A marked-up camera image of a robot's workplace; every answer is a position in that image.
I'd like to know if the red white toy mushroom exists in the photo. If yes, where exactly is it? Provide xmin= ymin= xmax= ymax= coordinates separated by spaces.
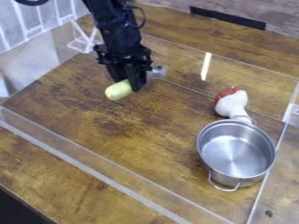
xmin=215 ymin=86 xmax=253 ymax=123

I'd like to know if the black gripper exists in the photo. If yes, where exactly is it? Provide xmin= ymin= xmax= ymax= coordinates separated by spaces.
xmin=94 ymin=17 xmax=154 ymax=92

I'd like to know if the clear acrylic front barrier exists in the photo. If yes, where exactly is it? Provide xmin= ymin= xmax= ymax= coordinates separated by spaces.
xmin=0 ymin=106 xmax=234 ymax=224

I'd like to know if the clear acrylic triangle bracket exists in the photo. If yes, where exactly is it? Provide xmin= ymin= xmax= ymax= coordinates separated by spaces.
xmin=67 ymin=20 xmax=103 ymax=54

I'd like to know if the stainless steel pot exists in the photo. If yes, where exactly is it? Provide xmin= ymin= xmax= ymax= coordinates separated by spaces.
xmin=197 ymin=119 xmax=277 ymax=192

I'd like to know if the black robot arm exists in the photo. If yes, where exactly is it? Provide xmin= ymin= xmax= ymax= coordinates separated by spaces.
xmin=82 ymin=0 xmax=154 ymax=92

